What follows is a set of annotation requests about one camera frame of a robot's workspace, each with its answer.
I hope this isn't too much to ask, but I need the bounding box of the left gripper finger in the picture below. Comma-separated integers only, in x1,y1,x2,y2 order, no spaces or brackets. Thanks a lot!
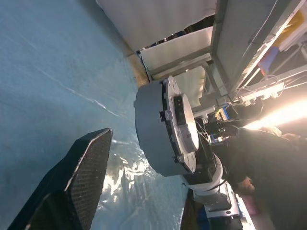
7,128,113,230

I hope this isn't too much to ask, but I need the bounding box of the toothed metal gear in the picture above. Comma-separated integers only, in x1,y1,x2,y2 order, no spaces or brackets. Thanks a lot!
160,76,200,174

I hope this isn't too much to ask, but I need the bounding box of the motor stator with copper windings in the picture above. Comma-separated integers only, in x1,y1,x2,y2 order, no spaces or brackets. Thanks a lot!
133,80,192,178

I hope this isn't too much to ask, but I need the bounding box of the person's bare hand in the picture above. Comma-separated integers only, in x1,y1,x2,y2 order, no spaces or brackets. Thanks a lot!
236,177,256,194

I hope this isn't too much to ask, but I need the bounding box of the person in dark jacket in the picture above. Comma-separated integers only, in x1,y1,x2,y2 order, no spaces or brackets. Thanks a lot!
225,126,307,230

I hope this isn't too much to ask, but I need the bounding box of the brown cardboard sheet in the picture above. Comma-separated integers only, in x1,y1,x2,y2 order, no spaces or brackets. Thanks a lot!
124,45,151,87

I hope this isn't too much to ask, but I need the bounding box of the blue table cover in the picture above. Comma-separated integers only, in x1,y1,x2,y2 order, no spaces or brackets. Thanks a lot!
0,0,192,230

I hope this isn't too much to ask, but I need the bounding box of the white foam panel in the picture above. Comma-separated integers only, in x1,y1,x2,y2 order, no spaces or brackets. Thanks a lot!
140,26,214,75

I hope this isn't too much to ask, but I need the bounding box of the white foam sheet backdrop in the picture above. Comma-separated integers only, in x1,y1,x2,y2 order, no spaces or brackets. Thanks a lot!
95,0,219,51

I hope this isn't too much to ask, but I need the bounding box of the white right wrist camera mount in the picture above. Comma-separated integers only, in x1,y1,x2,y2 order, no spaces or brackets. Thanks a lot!
186,153,225,199

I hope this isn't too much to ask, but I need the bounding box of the aluminium frame post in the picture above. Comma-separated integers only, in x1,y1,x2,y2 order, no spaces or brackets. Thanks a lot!
210,0,232,101

